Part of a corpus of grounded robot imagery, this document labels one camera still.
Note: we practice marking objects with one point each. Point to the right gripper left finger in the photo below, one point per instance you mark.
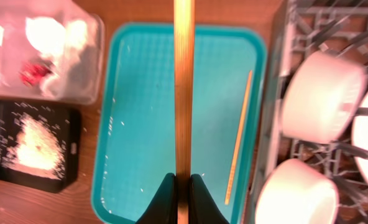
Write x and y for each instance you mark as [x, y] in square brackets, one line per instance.
[163, 207]

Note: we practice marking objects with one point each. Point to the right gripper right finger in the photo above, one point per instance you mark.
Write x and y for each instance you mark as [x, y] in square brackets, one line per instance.
[202, 208]

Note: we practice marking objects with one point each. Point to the wooden chopstick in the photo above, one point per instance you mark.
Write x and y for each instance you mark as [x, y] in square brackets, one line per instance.
[184, 36]
[238, 139]

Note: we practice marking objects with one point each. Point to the small pink bowl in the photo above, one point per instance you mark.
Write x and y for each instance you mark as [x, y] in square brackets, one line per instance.
[295, 193]

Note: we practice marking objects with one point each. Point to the grey bowl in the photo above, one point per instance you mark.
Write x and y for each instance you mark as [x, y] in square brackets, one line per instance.
[321, 98]

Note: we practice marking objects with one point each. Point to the grey dishwasher rack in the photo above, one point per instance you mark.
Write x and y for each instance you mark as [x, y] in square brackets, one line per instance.
[312, 157]

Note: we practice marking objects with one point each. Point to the teal plastic tray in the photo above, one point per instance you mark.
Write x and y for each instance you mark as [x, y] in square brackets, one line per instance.
[136, 140]

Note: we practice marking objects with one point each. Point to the pile of rice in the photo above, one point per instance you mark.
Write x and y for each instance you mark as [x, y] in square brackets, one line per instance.
[29, 144]

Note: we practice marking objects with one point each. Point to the black tray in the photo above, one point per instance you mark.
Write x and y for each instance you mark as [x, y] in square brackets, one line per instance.
[69, 121]

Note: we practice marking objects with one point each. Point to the red wrapper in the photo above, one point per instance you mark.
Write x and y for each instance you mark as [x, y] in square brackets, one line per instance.
[32, 73]

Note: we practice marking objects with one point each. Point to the clear plastic bin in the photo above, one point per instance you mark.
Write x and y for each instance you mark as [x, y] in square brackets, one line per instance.
[74, 79]

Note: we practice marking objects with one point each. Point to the crumpled white tissue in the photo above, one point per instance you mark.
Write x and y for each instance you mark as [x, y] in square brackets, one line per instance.
[52, 39]

